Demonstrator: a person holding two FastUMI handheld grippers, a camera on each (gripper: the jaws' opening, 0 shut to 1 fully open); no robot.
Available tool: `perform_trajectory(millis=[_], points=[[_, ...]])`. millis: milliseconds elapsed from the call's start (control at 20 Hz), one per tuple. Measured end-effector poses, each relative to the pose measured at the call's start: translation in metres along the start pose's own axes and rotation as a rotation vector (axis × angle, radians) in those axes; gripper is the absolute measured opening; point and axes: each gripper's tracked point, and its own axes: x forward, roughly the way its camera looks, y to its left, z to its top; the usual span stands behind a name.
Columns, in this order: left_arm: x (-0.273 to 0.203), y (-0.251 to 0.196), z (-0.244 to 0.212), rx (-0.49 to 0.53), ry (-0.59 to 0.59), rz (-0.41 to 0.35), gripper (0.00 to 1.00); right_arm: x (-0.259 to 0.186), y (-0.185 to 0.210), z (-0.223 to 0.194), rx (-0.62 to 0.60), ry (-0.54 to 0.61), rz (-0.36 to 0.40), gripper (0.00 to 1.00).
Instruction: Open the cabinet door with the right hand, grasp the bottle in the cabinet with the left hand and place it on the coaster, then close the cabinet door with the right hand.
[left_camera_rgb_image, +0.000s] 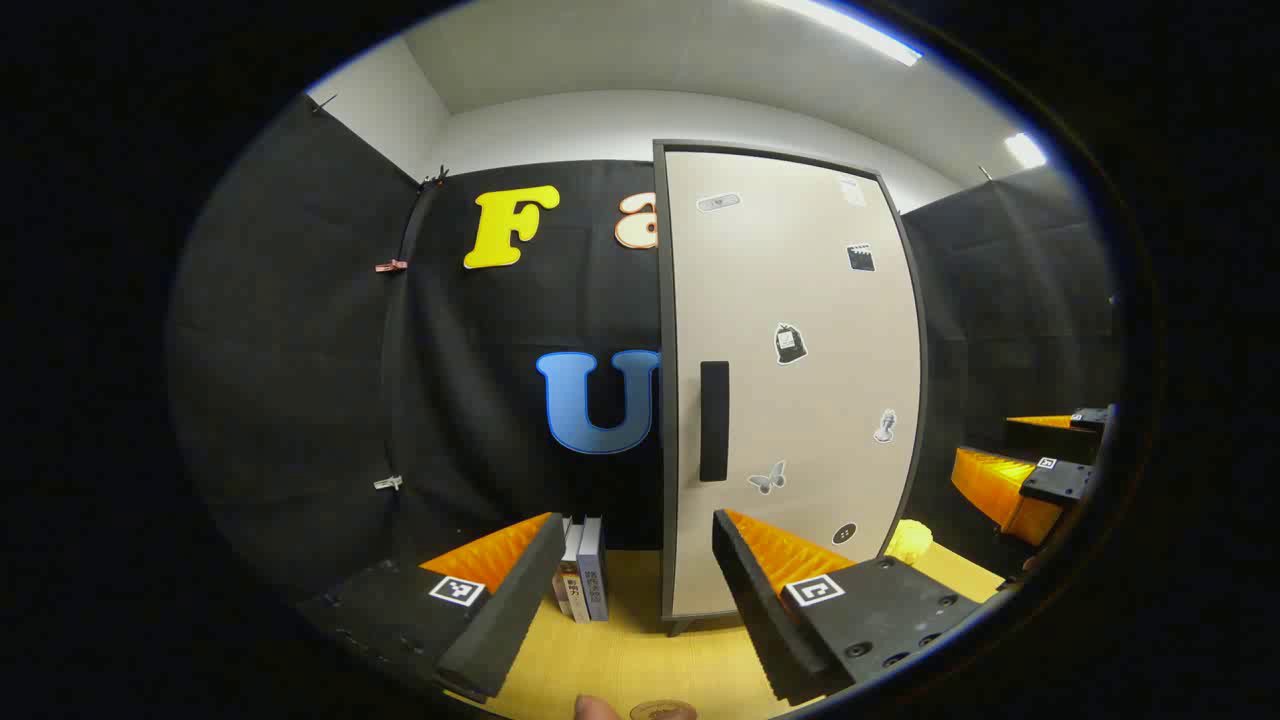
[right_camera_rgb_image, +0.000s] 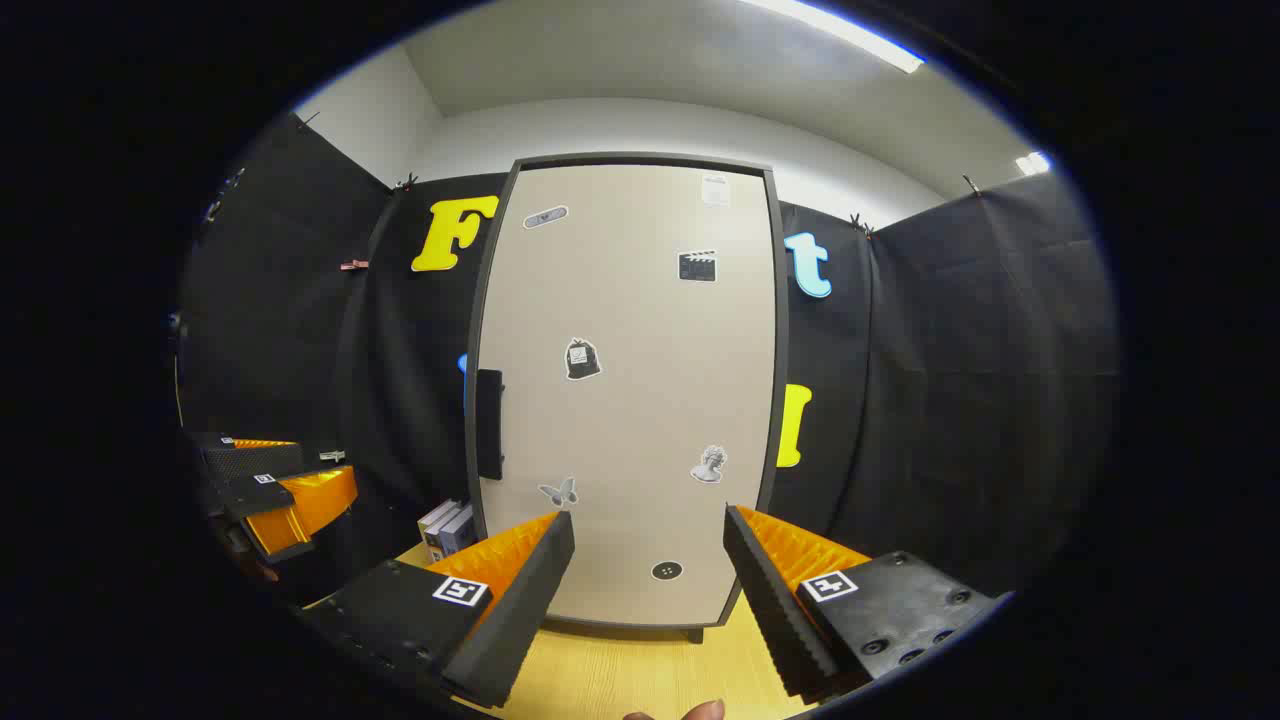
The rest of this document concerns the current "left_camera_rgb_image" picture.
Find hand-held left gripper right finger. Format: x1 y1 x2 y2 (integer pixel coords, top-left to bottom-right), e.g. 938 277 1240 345
712 508 986 706

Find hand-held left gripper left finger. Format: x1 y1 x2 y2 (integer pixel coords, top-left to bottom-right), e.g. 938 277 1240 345
300 512 566 701

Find dark grey cabinet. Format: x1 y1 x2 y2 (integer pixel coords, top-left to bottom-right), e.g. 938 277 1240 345
653 140 931 638

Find beige cabinet door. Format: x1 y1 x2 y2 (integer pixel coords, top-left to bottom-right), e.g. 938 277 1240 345
664 150 923 618

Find blue grey book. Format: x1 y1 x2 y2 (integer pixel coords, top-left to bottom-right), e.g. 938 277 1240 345
578 516 610 622

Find yellow round object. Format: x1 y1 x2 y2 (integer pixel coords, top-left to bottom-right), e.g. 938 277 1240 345
885 519 934 567

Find long ceiling light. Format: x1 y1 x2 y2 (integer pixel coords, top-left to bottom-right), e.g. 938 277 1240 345
770 0 924 68

